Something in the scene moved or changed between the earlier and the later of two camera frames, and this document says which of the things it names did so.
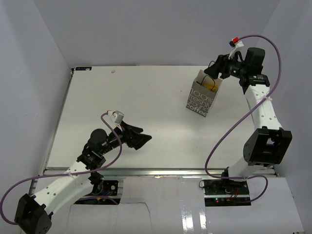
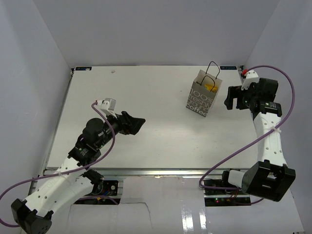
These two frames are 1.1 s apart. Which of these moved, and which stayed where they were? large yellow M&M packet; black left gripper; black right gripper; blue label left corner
Moved: black left gripper; black right gripper
Stayed: large yellow M&M packet; blue label left corner
